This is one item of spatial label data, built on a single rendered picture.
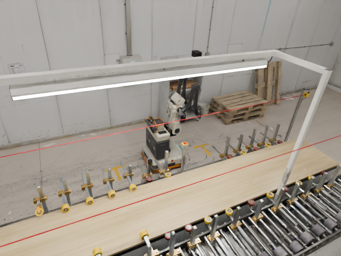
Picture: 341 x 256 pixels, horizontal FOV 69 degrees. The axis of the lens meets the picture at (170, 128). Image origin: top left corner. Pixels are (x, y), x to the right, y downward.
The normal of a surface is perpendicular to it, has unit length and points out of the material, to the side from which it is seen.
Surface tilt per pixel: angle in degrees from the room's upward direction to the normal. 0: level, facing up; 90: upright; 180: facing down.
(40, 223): 0
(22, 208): 0
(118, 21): 90
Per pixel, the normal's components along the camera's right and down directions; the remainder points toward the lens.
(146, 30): 0.44, 0.50
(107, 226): 0.05, -0.85
